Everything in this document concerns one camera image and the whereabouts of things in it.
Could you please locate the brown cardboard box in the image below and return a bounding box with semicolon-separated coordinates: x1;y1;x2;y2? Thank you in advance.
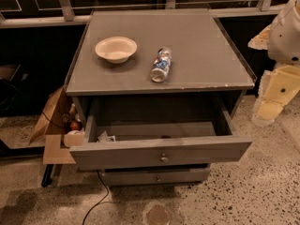
30;87;84;164

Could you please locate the grey lower drawer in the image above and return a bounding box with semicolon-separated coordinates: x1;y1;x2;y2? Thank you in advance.
100;163;210;187

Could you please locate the grey top drawer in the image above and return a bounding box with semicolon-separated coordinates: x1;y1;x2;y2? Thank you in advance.
70;95;251;170

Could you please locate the metal window railing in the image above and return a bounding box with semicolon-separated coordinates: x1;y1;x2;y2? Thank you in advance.
0;0;288;27

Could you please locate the yellow white gripper body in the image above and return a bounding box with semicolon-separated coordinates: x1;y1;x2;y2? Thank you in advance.
259;64;300;107

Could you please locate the crumpled packet in drawer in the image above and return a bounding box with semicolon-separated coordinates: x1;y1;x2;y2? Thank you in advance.
97;131;116;143

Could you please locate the black table leg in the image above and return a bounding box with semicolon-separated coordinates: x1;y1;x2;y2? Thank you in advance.
41;164;53;188

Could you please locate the black floor cable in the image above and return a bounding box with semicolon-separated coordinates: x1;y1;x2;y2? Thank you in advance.
82;170;112;225

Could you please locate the grey wooden cabinet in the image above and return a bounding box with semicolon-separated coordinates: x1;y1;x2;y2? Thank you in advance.
67;9;254;128

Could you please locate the round metal top knob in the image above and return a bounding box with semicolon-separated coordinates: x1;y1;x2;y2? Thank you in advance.
159;154;169;163

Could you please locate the white paper bowl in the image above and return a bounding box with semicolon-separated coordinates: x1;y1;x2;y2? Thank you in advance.
95;37;137;64

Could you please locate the grey drawer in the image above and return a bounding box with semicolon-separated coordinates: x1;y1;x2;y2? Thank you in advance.
100;163;210;187
70;95;251;170

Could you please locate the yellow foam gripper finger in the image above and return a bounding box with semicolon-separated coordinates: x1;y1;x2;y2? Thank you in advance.
251;99;283;127

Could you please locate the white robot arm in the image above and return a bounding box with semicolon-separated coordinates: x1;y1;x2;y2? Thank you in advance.
248;0;300;127

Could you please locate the white tape roll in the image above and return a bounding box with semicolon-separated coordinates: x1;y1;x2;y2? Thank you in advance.
66;130;84;136

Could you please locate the clear plastic water bottle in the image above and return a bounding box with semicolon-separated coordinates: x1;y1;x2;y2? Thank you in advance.
150;47;172;83

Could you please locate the red round item in box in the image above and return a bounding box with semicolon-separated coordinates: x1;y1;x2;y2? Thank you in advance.
69;121;82;130

